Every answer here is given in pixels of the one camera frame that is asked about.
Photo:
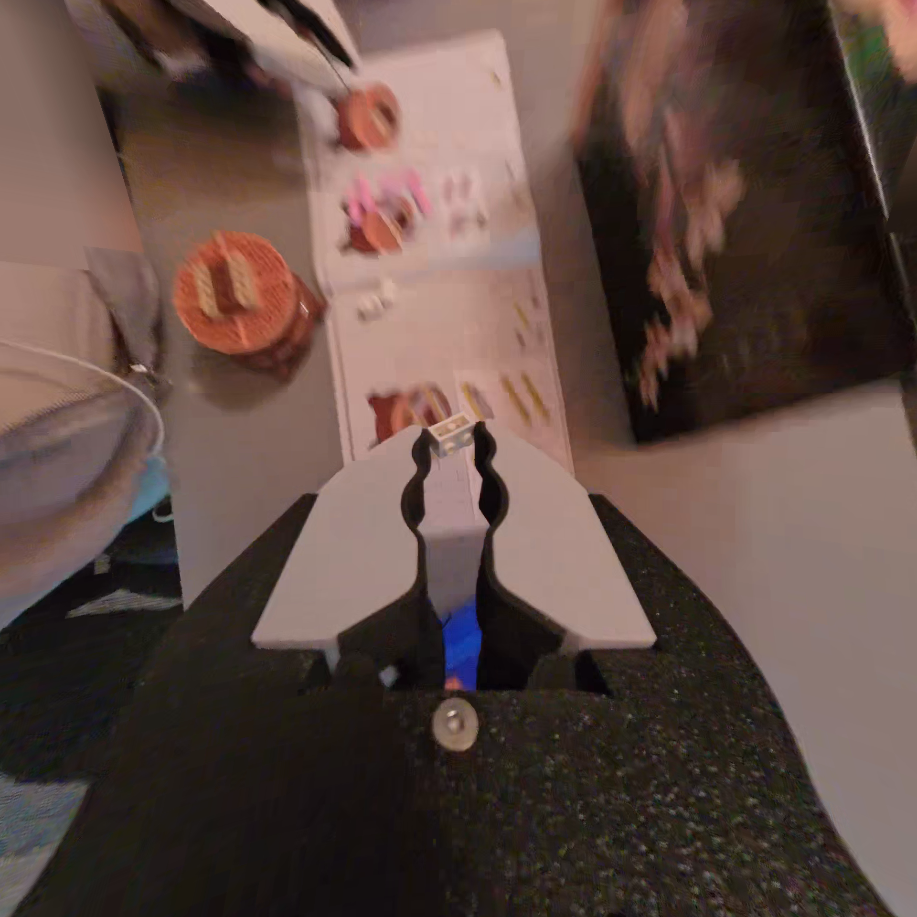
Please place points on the pink brick plate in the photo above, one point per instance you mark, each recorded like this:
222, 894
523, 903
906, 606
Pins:
417, 189
358, 195

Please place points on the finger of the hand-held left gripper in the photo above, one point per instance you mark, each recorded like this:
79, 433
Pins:
294, 36

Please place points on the grey desk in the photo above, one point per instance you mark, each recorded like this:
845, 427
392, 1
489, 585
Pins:
745, 573

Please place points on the dark building set box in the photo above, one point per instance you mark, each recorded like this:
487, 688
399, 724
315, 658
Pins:
774, 215

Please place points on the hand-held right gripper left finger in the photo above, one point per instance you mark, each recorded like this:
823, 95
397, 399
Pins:
337, 573

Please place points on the round orange lego pot build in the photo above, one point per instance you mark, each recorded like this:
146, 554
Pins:
251, 323

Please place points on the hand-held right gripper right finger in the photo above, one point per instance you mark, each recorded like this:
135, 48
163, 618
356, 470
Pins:
573, 573

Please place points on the open building instruction booklet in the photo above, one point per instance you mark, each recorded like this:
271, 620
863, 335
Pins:
459, 315

